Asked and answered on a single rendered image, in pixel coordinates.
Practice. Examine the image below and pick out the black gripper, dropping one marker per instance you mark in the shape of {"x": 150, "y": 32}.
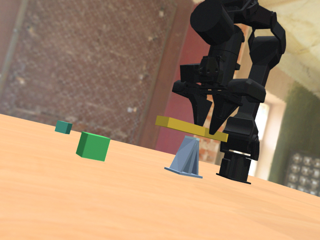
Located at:
{"x": 226, "y": 96}

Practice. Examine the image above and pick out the yellow bar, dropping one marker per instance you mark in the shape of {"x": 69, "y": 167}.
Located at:
{"x": 183, "y": 126}

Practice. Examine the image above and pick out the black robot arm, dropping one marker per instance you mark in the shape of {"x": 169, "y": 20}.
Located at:
{"x": 214, "y": 21}

